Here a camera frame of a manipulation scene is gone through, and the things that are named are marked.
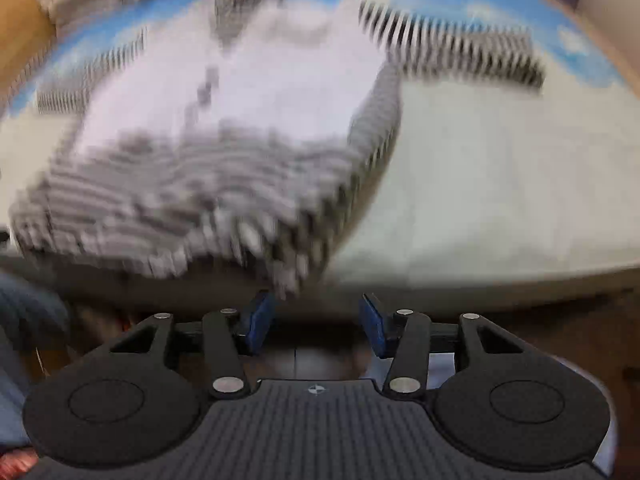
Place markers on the blue cloud print blanket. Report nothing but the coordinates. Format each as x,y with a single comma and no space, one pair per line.
500,160

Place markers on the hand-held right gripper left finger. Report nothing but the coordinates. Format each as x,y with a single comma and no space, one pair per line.
257,322

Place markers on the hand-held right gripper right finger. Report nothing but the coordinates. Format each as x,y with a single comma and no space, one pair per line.
376,325

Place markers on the white shirt with striped sleeves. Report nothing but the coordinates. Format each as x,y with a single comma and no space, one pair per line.
250,85

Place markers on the person's blue trouser leg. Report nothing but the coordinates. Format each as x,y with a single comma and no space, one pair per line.
20,340

